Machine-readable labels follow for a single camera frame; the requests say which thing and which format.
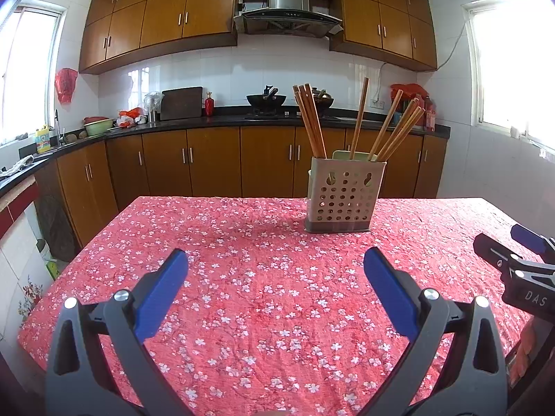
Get white plastic bucket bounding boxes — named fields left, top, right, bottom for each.
left=37, top=238, right=59, bottom=280

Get green basin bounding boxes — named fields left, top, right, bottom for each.
left=84, top=118, right=116, bottom=137

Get dark cutting board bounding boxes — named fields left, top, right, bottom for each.
left=160, top=87, right=204, bottom=121

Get yellow dish soap bottle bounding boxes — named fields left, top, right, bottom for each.
left=36, top=125, right=53, bottom=154

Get window beside sink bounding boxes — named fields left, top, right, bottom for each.
left=0, top=4, right=69, bottom=146

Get grey wall cable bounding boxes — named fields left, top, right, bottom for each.
left=379, top=61, right=391, bottom=101

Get red floral tablecloth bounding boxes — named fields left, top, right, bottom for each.
left=17, top=196, right=547, bottom=416

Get bright window near condiments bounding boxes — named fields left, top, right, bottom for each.
left=462, top=0, right=555, bottom=139

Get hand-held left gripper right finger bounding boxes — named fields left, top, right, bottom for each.
left=363, top=247, right=510, bottom=416

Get black wok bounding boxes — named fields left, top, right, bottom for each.
left=246, top=85, right=288, bottom=109

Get red white plastic bag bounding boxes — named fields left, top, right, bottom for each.
left=116, top=107, right=146, bottom=128

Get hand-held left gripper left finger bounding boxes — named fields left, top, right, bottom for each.
left=44, top=248, right=196, bottom=416

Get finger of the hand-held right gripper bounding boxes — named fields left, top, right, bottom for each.
left=473, top=233, right=555, bottom=284
left=511, top=224, right=555, bottom=265

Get wooden wall cabinets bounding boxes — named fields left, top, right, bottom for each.
left=79, top=0, right=438, bottom=74

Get black kitchen countertop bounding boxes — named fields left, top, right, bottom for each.
left=0, top=110, right=451, bottom=202

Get black gas stove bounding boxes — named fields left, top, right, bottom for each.
left=245, top=110, right=341, bottom=121

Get metal faucet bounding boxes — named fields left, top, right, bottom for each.
left=54, top=110, right=68, bottom=146

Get wooden base cabinets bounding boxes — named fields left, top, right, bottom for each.
left=35, top=127, right=447, bottom=250

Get dark pot with lid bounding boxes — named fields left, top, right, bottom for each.
left=310, top=89, right=334, bottom=109

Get white rag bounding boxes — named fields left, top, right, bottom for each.
left=0, top=155, right=35, bottom=178

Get hanging red plastic bag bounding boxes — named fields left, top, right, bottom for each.
left=54, top=68, right=79, bottom=105

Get beige perforated utensil holder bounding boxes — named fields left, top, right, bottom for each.
left=304, top=150, right=387, bottom=234

